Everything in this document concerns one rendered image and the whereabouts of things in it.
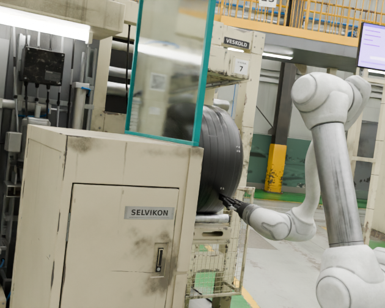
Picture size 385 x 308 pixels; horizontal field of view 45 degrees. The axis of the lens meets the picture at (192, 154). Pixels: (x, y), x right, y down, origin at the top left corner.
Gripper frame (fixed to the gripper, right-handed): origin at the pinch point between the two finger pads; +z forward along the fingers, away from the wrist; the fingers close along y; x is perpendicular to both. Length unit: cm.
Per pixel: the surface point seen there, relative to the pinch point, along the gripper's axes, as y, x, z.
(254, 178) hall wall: -614, 175, 760
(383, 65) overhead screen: -365, -107, 239
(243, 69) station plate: -33, -60, 54
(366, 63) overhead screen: -343, -104, 246
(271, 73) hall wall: -626, -96, 797
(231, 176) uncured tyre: -2.7, -9.7, 1.8
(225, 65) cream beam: -21, -60, 54
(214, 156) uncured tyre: 7.8, -18.2, 2.8
